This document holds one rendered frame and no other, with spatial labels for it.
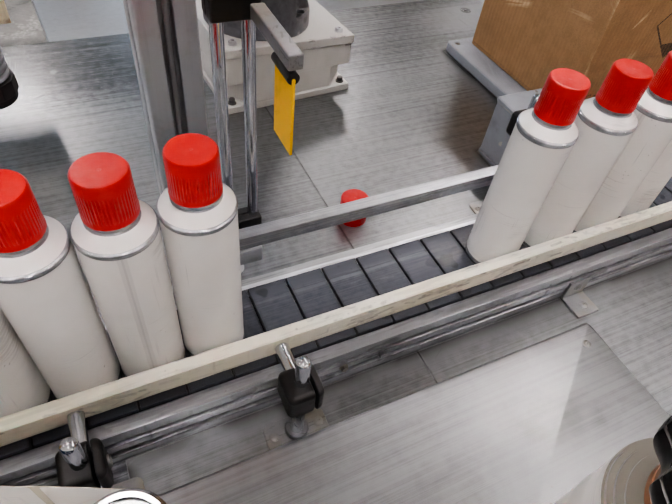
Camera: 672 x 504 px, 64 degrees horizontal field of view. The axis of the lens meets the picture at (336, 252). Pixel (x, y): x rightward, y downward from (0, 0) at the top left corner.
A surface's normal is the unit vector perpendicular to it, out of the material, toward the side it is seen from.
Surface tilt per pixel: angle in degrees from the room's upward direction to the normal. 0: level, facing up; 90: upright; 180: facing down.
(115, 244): 42
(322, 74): 90
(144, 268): 90
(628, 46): 90
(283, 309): 0
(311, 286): 0
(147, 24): 90
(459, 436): 0
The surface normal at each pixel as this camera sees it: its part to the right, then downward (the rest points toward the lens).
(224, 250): 0.69, 0.59
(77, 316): 0.85, 0.44
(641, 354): 0.10, -0.66
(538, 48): -0.90, 0.26
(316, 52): 0.48, 0.69
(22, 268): 0.33, 0.04
